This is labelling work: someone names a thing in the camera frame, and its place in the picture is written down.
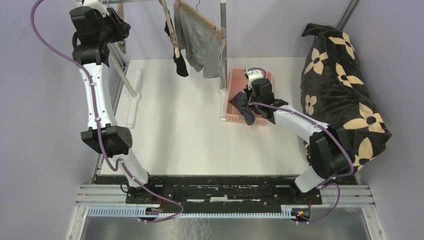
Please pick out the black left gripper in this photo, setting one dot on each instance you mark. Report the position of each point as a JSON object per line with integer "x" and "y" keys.
{"x": 121, "y": 28}

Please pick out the grey striped boxer shorts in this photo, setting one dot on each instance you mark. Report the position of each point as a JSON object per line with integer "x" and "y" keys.
{"x": 203, "y": 48}

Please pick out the pink plastic basket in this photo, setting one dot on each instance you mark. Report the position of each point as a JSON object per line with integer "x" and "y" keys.
{"x": 237, "y": 110}

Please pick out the navy striped underwear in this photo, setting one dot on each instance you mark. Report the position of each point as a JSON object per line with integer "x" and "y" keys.
{"x": 239, "y": 102}

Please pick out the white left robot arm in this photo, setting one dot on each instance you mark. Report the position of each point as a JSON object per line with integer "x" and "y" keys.
{"x": 97, "y": 26}

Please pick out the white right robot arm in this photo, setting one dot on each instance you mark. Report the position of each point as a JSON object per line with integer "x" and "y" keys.
{"x": 330, "y": 150}

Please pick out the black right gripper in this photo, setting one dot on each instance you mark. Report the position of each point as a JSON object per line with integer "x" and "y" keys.
{"x": 248, "y": 92}

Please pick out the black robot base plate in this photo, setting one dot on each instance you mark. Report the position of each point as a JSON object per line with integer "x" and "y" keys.
{"x": 202, "y": 194}

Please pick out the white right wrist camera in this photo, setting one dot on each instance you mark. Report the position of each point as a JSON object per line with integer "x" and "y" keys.
{"x": 254, "y": 73}

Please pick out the aluminium frame rail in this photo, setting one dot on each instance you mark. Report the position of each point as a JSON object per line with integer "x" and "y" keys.
{"x": 347, "y": 14}

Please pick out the black underwear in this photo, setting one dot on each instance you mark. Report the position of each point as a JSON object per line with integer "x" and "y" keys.
{"x": 181, "y": 68}

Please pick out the black floral blanket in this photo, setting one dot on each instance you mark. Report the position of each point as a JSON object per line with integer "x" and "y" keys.
{"x": 334, "y": 91}

